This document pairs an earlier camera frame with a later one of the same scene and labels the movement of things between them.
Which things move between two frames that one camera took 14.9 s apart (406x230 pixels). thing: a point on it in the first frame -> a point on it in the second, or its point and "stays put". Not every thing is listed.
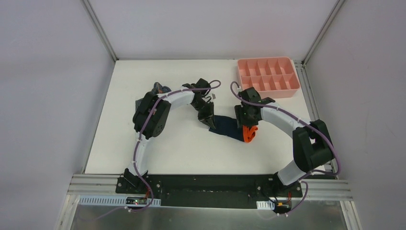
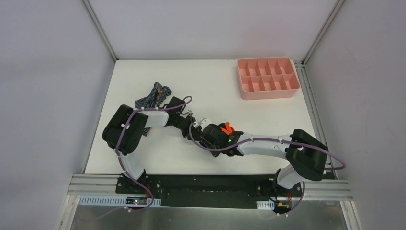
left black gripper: (205, 113) -> (189, 129)
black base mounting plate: (208, 191) stays put
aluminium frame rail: (333, 189) stays put
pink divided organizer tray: (275, 77) stays put
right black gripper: (244, 119) -> (209, 139)
